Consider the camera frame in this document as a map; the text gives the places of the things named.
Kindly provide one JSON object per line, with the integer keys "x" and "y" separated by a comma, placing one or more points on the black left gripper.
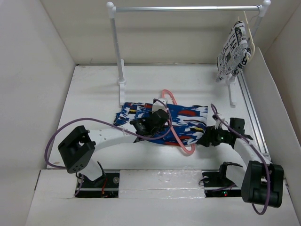
{"x": 161, "y": 128}

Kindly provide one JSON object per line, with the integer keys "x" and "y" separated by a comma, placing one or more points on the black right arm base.
{"x": 215, "y": 183}

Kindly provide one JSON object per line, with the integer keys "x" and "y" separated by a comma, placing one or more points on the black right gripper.
{"x": 209, "y": 135}

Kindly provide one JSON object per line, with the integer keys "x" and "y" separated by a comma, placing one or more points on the white foam front board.
{"x": 161, "y": 184}

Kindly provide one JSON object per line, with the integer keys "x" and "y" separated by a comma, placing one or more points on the cream plastic hanger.
{"x": 250, "y": 38}

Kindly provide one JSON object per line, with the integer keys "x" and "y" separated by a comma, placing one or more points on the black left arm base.
{"x": 107, "y": 187}

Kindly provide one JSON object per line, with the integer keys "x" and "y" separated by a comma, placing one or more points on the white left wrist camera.
{"x": 159, "y": 104}

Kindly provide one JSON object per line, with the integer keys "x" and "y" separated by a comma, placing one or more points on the pink plastic hanger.
{"x": 180, "y": 143}

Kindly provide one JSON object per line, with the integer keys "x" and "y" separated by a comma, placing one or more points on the blue white red patterned trousers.
{"x": 189, "y": 122}

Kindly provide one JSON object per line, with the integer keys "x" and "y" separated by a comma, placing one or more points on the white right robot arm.
{"x": 257, "y": 181}

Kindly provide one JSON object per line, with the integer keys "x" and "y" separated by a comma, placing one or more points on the white metal clothes rack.
{"x": 112, "y": 10}

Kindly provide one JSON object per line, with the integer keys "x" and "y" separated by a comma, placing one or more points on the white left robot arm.
{"x": 77, "y": 148}

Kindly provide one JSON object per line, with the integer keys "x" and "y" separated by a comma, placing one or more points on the black white printed garment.
{"x": 234, "y": 54}

